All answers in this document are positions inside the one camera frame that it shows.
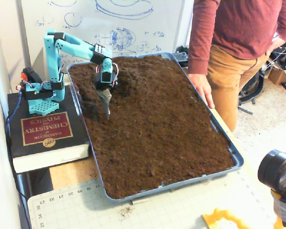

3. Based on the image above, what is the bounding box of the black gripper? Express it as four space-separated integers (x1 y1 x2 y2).
94 71 119 120

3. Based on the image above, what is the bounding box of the blue tray of soil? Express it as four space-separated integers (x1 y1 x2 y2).
68 54 235 200

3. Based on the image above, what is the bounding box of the person's right forearm red sleeve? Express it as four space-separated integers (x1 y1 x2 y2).
187 28 213 75

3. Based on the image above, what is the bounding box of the person's left forearm red sleeve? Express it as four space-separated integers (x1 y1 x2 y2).
274 0 286 42

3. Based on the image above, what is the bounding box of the person's right hand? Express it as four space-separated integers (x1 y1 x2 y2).
188 73 216 110

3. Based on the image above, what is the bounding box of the person's left hand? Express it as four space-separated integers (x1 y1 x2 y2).
267 37 286 56

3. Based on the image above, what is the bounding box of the black chemistry handbook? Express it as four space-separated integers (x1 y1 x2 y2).
7 85 91 174

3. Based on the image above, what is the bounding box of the whiteboard with blue drawings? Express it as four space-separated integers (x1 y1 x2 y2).
16 0 189 72

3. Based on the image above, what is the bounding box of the blue mesh basket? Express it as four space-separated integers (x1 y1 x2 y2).
173 46 189 62

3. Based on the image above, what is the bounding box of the metal rod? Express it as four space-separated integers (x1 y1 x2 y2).
130 198 151 205

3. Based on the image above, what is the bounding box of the grey-green cutting mat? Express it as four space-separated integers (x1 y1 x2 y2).
27 170 285 229

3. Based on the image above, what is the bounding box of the blue plastic tray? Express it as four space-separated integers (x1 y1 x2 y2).
66 52 245 204

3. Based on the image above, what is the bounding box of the black backpack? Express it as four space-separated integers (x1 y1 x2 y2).
237 68 266 115

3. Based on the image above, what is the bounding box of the person in red shirt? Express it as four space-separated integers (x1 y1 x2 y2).
187 0 286 133

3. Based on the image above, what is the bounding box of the yellow plastic object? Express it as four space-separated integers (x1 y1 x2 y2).
202 207 253 229

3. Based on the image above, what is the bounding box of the blue cable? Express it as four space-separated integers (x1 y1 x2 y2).
5 93 23 144

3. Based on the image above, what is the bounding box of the black cable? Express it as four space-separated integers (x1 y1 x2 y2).
4 133 32 229

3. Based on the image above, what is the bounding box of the black camera lens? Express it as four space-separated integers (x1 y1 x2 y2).
257 149 286 192

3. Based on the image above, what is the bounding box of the grey taped camera stand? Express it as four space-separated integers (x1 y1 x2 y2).
270 188 286 229

